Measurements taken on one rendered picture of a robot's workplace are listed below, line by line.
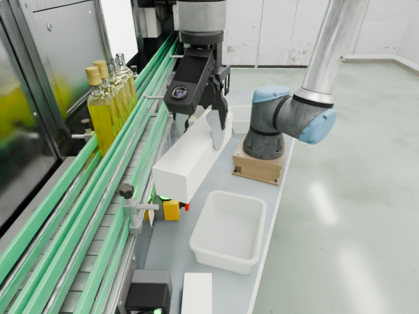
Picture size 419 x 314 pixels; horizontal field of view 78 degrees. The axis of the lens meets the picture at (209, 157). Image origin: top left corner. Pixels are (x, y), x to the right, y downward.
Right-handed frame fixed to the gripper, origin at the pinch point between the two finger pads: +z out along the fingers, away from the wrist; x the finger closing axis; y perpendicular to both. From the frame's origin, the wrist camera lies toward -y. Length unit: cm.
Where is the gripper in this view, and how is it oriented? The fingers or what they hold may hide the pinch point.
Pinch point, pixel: (199, 143)
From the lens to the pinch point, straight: 51.6
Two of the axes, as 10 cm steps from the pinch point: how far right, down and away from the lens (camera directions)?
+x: -9.3, -2.1, 3.0
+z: 0.0, 8.2, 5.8
